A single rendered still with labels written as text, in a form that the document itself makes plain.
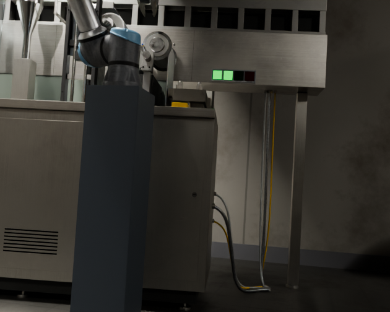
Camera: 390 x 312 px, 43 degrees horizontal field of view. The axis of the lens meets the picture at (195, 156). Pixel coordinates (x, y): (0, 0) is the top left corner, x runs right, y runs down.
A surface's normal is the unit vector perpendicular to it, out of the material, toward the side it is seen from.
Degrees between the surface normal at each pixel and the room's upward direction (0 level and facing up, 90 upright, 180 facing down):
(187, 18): 90
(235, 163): 90
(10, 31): 90
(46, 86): 90
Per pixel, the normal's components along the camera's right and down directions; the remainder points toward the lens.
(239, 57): -0.07, -0.06
